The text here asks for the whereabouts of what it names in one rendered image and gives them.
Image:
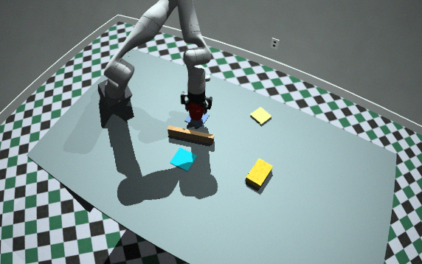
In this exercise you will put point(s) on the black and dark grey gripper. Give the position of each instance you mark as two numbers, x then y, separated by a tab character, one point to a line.
194	98

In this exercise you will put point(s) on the red cup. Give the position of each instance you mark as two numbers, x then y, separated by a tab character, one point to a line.
195	111

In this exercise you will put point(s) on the yellow sponge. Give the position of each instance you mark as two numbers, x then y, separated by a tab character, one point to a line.
258	173

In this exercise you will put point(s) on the pale yellow square pad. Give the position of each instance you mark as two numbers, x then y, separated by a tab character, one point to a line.
260	115

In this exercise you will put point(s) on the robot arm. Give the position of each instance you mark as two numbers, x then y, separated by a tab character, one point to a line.
145	30

